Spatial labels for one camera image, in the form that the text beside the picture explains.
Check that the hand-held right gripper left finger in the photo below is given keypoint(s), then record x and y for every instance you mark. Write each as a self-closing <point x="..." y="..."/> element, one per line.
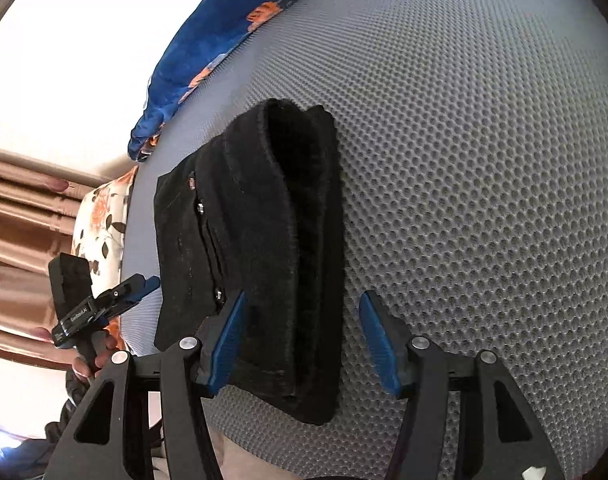
<point x="226" y="345"/>

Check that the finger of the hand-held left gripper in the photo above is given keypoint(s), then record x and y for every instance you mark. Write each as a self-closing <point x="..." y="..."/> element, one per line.
<point x="129" y="292"/>

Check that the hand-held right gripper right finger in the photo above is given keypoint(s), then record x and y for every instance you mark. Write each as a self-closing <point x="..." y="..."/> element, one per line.
<point x="378" y="340"/>

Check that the black pants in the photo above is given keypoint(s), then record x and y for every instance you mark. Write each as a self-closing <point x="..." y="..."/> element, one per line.
<point x="244" y="200"/>

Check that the person's left hand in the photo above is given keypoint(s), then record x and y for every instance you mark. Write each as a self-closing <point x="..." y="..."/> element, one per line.
<point x="100" y="355"/>

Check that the white floral pillow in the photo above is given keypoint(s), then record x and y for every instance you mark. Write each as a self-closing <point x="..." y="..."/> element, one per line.
<point x="99" y="220"/>

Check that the brown curtain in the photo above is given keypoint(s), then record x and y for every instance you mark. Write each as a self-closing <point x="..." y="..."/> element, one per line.
<point x="19" y="240"/>

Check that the grey honeycomb mesh mat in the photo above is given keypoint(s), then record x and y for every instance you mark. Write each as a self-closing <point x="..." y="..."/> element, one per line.
<point x="458" y="160"/>

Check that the blue floral blanket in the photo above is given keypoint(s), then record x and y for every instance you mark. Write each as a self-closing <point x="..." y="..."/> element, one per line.
<point x="194" y="60"/>

